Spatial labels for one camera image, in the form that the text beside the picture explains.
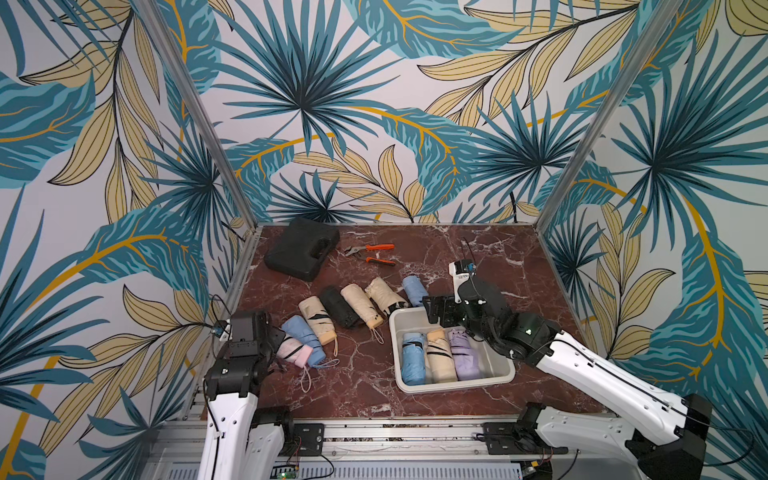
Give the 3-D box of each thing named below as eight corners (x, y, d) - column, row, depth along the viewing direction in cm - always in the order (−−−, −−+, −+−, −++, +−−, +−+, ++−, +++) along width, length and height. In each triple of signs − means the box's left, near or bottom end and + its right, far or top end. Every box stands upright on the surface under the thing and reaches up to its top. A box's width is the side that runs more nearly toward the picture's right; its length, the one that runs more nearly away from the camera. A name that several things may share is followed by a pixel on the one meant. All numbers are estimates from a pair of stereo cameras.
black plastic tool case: (265, 265, 108) (261, 256, 104) (298, 225, 121) (295, 215, 117) (311, 282, 104) (308, 273, 100) (341, 238, 117) (339, 229, 112)
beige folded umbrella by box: (390, 322, 96) (391, 313, 91) (364, 295, 102) (364, 286, 97) (405, 309, 99) (406, 301, 94) (379, 284, 105) (379, 275, 100)
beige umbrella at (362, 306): (380, 345, 91) (380, 340, 88) (339, 294, 102) (337, 288, 99) (395, 333, 93) (395, 328, 90) (353, 285, 104) (352, 279, 101)
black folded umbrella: (343, 333, 93) (341, 327, 89) (319, 298, 100) (317, 292, 97) (359, 321, 95) (359, 316, 92) (335, 289, 102) (333, 282, 99)
